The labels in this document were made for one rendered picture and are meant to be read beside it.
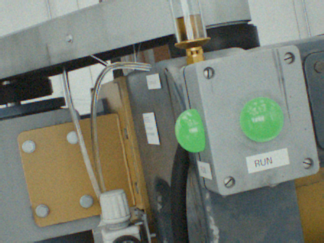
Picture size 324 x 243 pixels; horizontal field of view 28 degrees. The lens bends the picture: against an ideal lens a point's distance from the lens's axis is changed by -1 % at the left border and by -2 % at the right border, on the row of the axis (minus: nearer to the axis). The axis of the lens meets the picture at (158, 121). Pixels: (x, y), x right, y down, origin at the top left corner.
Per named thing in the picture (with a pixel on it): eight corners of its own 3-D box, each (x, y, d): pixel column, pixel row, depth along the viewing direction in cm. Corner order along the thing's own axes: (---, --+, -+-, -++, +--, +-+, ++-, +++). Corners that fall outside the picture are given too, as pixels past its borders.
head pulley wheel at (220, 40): (184, 61, 58) (178, 34, 58) (162, 68, 67) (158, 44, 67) (275, 45, 60) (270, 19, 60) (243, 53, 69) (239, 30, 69)
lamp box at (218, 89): (219, 197, 42) (194, 62, 42) (201, 189, 47) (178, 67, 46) (321, 173, 44) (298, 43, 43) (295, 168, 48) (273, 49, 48)
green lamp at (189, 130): (185, 157, 43) (176, 112, 43) (175, 154, 46) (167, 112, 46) (221, 149, 43) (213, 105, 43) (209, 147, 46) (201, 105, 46)
